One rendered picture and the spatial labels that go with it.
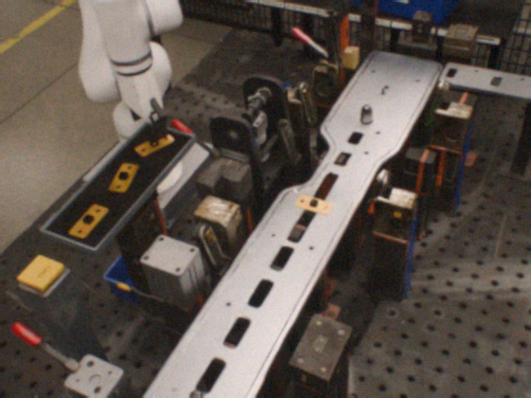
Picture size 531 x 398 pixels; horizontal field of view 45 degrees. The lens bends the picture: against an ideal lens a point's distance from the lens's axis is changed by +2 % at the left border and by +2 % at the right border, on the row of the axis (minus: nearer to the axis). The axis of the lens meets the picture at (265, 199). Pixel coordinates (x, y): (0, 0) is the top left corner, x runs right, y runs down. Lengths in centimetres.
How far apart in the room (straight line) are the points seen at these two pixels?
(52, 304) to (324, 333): 51
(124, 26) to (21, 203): 208
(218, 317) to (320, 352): 23
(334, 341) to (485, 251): 74
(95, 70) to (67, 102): 213
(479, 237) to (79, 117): 240
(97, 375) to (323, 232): 56
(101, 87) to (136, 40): 42
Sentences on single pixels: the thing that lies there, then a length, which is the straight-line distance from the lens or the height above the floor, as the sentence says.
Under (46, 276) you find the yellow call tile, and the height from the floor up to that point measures 116.
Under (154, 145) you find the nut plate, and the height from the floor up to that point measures 117.
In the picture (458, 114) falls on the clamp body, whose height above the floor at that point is 104.
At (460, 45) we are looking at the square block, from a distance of 195.
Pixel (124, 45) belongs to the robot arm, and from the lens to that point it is 125.
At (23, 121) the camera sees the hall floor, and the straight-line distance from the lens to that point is 373.
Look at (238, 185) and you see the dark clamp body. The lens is 145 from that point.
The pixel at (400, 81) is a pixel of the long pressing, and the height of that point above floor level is 100.
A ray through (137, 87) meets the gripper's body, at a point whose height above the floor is 135.
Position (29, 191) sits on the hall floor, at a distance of 327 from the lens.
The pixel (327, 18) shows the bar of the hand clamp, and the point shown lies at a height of 121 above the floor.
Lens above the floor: 206
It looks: 45 degrees down
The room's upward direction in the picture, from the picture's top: 6 degrees counter-clockwise
